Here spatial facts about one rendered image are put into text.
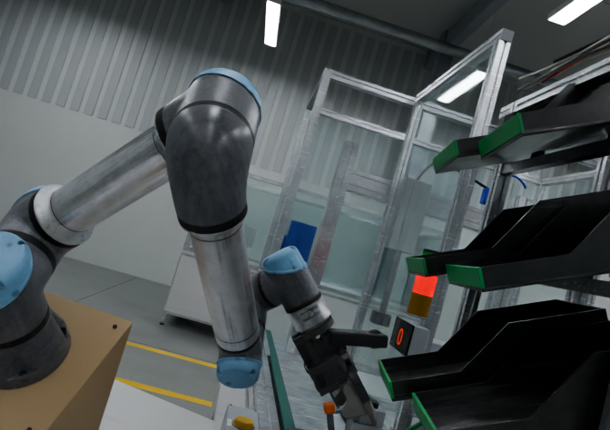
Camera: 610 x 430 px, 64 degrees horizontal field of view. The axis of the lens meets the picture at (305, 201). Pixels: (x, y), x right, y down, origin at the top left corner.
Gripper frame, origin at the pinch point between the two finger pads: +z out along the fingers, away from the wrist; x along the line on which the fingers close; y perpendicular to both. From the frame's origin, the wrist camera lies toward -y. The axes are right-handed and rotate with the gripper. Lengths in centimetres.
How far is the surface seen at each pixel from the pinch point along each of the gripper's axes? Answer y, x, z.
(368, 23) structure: -308, -631, -239
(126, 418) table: 48, -23, -16
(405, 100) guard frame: -69, -81, -58
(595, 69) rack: -42, 38, -40
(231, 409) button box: 25.8, -15.7, -8.8
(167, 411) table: 43, -33, -11
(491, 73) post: -64, -17, -49
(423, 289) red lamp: -24.5, -16.7, -10.8
